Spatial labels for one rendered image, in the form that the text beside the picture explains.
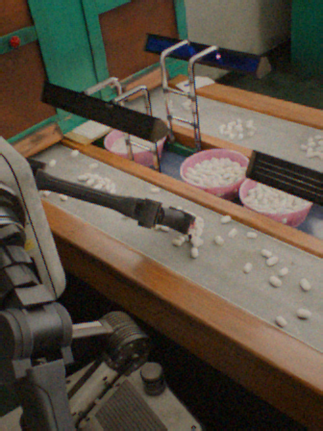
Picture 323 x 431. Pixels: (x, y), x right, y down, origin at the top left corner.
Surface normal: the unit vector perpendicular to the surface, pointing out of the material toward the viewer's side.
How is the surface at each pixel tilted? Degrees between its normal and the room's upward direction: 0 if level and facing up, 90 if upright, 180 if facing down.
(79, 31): 90
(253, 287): 0
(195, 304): 0
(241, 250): 0
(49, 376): 56
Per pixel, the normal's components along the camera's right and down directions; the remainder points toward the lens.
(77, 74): 0.72, 0.34
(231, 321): -0.12, -0.80
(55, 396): 0.72, -0.38
